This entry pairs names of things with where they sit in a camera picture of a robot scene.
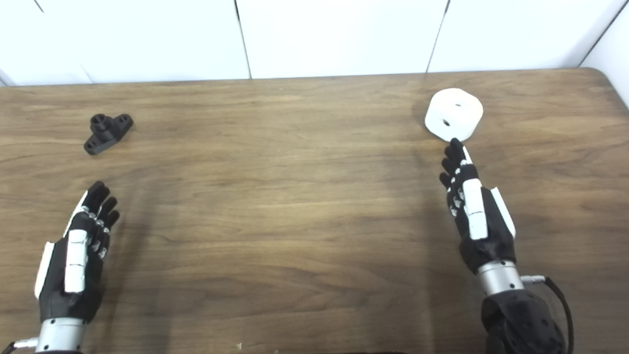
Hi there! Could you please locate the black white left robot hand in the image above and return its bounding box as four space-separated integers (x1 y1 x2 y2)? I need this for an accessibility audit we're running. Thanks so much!
34 181 121 324

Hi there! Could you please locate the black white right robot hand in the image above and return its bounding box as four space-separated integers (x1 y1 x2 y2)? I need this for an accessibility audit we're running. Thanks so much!
439 138 517 275

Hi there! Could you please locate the round white piece with holes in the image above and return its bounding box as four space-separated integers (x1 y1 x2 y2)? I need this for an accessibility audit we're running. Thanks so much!
425 88 484 143

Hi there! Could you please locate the black flanged holder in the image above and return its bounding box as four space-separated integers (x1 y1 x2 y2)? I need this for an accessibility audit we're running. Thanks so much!
84 114 134 156

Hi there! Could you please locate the thick black left wrist cable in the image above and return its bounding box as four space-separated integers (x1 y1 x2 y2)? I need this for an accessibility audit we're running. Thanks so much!
0 337 40 354

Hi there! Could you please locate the thick black wrist cable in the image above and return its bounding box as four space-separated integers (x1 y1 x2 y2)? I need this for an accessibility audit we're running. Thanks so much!
521 275 575 354
0 337 40 354

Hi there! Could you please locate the thick black right wrist cable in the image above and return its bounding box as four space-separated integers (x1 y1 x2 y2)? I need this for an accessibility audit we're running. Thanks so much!
521 275 575 354

